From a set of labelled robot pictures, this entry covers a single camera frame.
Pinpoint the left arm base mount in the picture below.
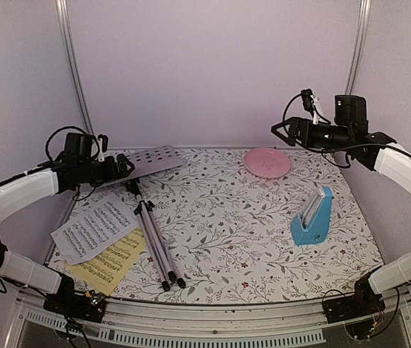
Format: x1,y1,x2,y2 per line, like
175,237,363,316
43,289,107,323

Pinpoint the floral tablecloth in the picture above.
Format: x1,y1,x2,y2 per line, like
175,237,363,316
113,149,383,305

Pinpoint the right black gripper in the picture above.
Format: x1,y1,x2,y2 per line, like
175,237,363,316
271,117,352,152

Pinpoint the front aluminium rail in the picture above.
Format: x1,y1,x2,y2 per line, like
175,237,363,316
4,290,411,347

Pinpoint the yellow sheet music page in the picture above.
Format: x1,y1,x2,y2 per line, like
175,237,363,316
65,228,146,296

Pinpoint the white sheet music page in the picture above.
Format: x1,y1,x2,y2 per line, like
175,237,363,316
51,193,138,265

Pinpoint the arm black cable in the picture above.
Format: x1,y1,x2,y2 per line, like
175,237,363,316
44,125,101,162
281,93,394,168

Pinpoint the blue metronome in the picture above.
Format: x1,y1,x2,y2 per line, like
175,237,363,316
291,186,333,246

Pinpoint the white perforated music stand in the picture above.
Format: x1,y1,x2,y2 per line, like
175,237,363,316
115,145,186,292

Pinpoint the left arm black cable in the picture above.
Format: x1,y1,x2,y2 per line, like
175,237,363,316
44,125,101,162

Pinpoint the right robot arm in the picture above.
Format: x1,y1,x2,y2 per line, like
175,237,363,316
271,89,411,316

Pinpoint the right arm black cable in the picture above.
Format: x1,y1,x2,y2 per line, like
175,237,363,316
281,93,394,168

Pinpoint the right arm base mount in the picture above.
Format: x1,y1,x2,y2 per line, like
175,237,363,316
321,289,386,341

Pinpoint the pink plate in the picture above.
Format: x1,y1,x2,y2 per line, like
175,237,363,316
244,148,291,179

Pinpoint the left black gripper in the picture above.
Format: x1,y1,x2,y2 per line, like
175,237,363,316
78,152,136,187

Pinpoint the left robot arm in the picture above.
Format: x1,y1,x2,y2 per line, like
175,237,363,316
0,126,135,315

